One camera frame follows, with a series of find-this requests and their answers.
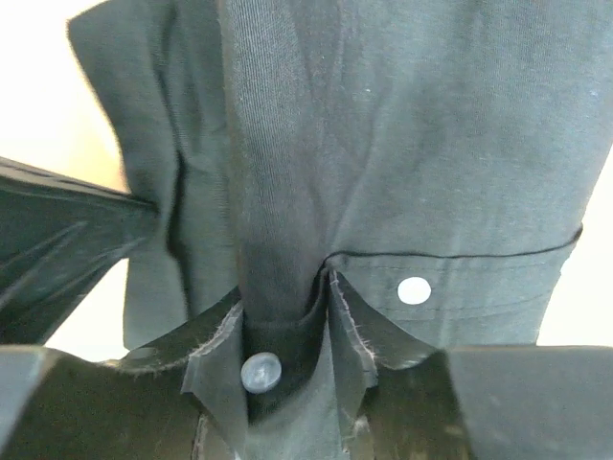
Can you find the black long sleeve shirt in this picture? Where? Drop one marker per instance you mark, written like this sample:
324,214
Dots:
438,154

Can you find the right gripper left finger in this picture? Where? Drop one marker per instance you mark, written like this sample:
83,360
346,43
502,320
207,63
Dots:
179,397

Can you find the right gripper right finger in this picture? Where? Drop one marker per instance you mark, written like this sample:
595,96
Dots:
400,398

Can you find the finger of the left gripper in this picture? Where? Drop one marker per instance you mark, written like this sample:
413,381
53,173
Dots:
59,236

